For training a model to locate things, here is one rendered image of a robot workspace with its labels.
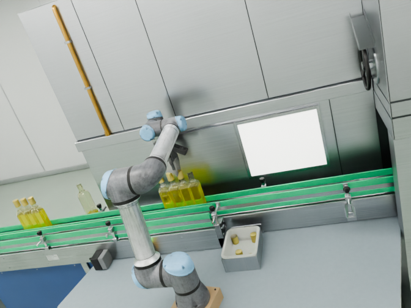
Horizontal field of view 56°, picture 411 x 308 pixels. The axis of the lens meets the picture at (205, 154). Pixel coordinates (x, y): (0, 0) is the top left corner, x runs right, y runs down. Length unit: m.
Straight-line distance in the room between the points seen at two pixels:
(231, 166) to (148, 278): 0.78
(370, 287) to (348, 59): 0.99
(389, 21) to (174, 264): 1.20
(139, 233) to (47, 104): 4.70
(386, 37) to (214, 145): 0.99
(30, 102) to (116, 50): 4.30
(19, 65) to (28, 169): 1.74
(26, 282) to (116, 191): 1.45
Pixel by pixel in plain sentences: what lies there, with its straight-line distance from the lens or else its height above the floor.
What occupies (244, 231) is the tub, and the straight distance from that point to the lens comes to 2.04.
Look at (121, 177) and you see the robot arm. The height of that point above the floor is 1.43.
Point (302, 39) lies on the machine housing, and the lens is 1.91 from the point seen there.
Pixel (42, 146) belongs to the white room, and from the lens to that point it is 6.54.
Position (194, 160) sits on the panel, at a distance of 2.14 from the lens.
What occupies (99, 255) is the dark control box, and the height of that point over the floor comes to 0.83.
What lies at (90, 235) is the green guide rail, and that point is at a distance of 2.34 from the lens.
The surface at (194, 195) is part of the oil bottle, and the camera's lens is 2.08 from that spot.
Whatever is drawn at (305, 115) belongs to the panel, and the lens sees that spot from 1.98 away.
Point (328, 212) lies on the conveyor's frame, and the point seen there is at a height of 0.82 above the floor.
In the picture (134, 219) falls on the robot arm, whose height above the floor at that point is 1.25.
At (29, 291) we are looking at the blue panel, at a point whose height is 0.56.
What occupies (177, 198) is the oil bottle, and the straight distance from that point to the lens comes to 2.12.
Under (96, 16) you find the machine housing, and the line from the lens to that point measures 2.10.
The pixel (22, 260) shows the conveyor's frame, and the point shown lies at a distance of 2.71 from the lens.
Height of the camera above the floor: 1.99
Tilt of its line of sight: 23 degrees down
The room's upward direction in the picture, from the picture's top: 18 degrees counter-clockwise
